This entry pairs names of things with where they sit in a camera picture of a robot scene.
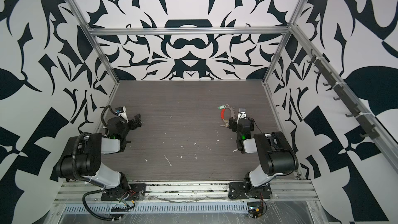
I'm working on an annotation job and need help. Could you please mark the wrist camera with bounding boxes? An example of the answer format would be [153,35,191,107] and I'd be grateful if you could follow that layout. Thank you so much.
[115,106,129,121]
[237,108,247,120]

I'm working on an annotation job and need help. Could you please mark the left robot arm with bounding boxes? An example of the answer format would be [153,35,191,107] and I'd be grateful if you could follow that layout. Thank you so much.
[56,114,142,191]

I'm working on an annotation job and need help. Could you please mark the black corrugated cable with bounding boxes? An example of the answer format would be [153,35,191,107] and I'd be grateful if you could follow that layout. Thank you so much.
[82,189,131,222]

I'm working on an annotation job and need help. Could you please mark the black wall hook rack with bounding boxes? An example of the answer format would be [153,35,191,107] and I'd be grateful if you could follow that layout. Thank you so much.
[309,49,380,140]

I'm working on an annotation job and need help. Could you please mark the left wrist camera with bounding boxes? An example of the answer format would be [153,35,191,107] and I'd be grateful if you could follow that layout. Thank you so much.
[115,106,129,121]

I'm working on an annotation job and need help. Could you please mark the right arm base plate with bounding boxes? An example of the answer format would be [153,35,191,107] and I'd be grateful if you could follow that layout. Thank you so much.
[228,182,272,200]

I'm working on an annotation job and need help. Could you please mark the white cable duct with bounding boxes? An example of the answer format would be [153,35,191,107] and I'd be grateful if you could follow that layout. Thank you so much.
[62,201,249,215]

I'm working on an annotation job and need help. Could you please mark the red key tag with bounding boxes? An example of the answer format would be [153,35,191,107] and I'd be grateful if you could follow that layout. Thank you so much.
[221,108,228,122]

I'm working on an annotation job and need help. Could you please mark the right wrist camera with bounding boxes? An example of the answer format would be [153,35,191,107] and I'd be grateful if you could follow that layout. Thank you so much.
[237,108,247,120]

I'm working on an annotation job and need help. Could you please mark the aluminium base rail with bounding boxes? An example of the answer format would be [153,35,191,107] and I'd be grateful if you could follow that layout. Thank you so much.
[54,179,319,203]

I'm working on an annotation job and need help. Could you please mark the small electronics board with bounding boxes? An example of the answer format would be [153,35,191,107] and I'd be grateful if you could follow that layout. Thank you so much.
[248,204,267,219]

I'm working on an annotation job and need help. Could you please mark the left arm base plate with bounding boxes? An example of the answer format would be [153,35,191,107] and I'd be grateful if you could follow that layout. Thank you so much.
[101,183,147,201]

